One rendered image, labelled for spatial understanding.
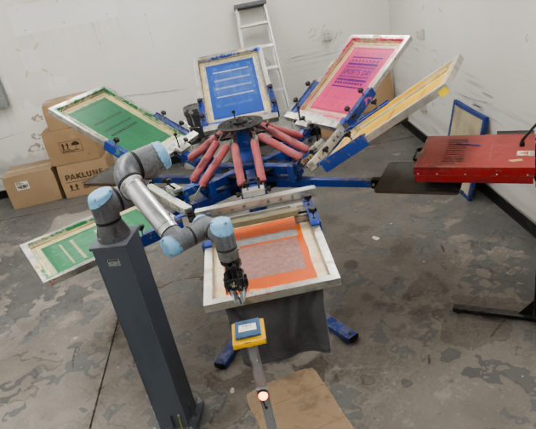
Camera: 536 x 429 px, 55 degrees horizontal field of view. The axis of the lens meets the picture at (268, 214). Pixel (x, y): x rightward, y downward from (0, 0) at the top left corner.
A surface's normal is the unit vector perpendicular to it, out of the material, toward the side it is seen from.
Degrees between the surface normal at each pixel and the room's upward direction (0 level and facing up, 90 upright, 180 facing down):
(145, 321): 90
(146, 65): 90
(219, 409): 0
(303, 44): 90
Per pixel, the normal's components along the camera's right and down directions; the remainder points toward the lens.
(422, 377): -0.18, -0.88
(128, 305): -0.10, 0.47
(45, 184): 0.17, 0.41
